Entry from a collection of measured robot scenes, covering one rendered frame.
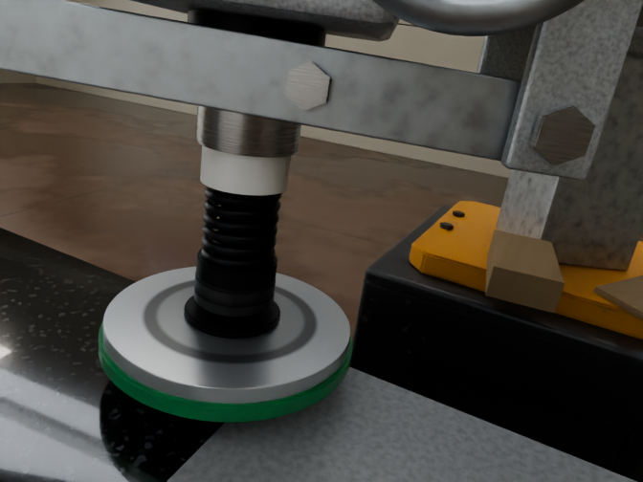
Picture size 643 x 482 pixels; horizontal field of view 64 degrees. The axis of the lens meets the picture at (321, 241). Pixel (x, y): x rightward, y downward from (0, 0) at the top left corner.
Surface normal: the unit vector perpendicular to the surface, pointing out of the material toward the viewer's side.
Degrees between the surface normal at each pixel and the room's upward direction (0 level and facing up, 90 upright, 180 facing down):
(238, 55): 90
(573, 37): 90
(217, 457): 0
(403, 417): 0
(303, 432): 0
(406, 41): 90
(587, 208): 90
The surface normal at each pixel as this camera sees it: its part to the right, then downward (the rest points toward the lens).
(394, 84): -0.11, 0.33
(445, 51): -0.35, 0.28
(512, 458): 0.14, -0.93
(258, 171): 0.37, 0.37
